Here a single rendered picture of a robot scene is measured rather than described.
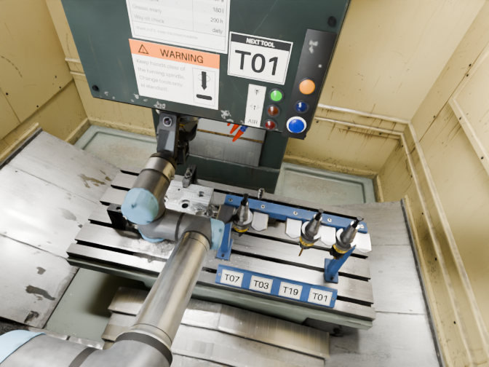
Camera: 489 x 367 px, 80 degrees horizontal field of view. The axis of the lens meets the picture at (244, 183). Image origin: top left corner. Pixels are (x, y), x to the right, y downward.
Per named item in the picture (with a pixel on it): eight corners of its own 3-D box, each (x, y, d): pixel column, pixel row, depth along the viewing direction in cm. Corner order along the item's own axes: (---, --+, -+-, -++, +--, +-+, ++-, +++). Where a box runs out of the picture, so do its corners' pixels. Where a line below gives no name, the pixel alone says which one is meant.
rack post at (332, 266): (338, 284, 115) (369, 245, 93) (324, 281, 115) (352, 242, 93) (337, 261, 122) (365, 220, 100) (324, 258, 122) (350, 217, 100)
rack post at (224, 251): (228, 261, 117) (233, 218, 95) (215, 258, 117) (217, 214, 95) (233, 239, 124) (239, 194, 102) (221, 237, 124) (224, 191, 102)
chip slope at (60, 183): (82, 338, 118) (58, 317, 99) (-71, 303, 122) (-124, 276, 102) (162, 181, 178) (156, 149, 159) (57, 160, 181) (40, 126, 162)
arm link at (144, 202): (123, 223, 67) (113, 202, 61) (142, 188, 74) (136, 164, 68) (156, 231, 67) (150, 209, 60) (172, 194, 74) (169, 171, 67)
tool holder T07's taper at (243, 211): (251, 212, 94) (253, 199, 89) (247, 223, 91) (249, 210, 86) (238, 208, 94) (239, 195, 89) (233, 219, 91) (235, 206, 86)
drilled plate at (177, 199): (199, 237, 118) (199, 231, 114) (130, 223, 119) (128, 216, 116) (213, 195, 133) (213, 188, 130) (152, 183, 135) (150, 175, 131)
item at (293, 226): (300, 240, 90) (301, 239, 90) (284, 237, 91) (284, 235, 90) (301, 222, 95) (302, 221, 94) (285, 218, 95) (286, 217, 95)
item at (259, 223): (265, 233, 91) (266, 231, 90) (249, 229, 91) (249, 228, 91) (268, 215, 96) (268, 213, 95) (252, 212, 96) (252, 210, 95)
